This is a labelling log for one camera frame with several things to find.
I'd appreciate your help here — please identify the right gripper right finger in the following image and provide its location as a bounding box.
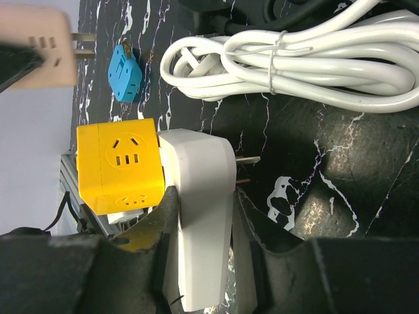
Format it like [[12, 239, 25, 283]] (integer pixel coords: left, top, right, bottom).
[[235, 189, 418, 313]]

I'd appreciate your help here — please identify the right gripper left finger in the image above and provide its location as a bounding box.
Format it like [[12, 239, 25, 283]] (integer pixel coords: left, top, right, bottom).
[[1, 186, 179, 313]]

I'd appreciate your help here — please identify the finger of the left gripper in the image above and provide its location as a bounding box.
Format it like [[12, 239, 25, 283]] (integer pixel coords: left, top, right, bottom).
[[1, 42, 45, 92]]

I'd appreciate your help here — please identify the beige cube socket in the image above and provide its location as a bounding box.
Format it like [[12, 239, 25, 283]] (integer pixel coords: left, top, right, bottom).
[[1, 3, 96, 89]]

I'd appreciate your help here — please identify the blue plug adapter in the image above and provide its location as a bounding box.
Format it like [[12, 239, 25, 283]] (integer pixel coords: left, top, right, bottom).
[[107, 41, 143, 103]]

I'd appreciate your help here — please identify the white triangular power strip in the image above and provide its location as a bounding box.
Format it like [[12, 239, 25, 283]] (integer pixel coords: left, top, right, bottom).
[[107, 128, 262, 313]]

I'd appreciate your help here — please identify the yellow cube socket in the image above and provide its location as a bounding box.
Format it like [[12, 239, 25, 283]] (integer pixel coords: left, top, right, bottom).
[[77, 118, 166, 215]]

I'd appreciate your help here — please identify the black coiled cable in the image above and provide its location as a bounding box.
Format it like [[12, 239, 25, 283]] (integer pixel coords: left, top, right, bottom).
[[178, 0, 361, 35]]

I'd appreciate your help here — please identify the white coiled cable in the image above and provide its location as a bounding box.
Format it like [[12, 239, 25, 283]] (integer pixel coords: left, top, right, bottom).
[[159, 0, 419, 114]]

